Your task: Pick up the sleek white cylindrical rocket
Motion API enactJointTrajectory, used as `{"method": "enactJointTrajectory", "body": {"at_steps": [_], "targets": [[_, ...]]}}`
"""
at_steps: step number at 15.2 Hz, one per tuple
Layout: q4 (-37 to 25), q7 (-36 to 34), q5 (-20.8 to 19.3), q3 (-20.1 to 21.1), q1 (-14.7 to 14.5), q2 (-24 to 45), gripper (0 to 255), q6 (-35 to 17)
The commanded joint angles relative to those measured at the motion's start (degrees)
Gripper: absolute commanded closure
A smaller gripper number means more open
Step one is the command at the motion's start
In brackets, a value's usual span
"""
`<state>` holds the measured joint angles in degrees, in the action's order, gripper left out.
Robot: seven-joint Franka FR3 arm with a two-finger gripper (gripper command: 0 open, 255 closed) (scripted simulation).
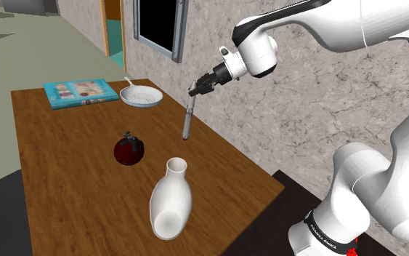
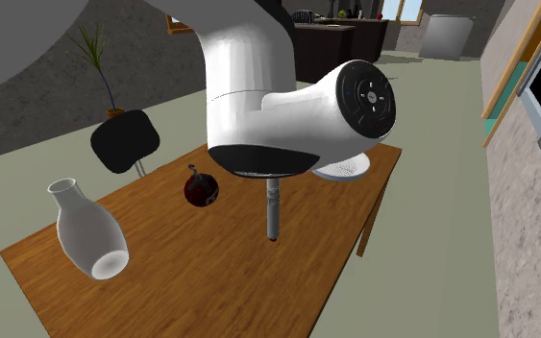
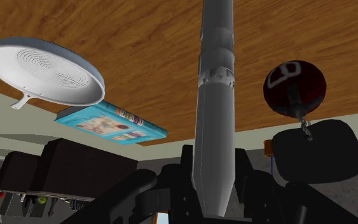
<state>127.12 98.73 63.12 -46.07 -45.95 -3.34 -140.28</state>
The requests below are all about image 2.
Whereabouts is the dark kitchen counter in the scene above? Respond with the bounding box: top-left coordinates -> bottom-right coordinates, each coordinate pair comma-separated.
289,9 -> 391,85

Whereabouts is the wooden framed window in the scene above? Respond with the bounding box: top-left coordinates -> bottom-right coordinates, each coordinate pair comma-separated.
480,0 -> 541,149

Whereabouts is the grey bin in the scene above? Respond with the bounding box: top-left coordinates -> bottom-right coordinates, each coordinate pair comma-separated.
418,13 -> 476,61

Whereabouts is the wooden framed wall picture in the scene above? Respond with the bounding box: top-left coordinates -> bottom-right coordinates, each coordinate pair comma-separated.
165,13 -> 195,36

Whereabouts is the dark red apple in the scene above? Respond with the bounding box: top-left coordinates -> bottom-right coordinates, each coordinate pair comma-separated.
184,163 -> 221,208

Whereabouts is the white round plate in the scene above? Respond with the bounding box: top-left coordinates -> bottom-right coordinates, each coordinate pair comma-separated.
310,151 -> 372,182

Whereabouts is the white vase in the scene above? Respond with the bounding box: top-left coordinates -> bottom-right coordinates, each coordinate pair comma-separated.
47,178 -> 131,281

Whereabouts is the grey pen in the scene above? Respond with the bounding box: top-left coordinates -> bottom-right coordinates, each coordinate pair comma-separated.
265,177 -> 283,243

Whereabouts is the potted green plant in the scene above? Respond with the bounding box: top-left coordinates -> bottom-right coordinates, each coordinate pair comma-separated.
64,24 -> 126,120

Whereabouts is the black chair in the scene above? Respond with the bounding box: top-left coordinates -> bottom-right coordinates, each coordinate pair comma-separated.
89,109 -> 161,179

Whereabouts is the wooden table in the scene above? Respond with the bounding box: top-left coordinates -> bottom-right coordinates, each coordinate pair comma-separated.
0,142 -> 404,338

